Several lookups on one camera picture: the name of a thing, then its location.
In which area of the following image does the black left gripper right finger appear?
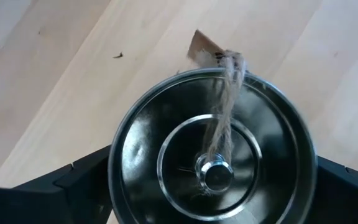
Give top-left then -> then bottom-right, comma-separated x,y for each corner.
305,155 -> 358,224

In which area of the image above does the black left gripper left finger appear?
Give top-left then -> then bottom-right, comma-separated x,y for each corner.
0,144 -> 113,224

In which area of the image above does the brown paper hang tag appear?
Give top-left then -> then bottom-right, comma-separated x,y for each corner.
186,29 -> 248,162

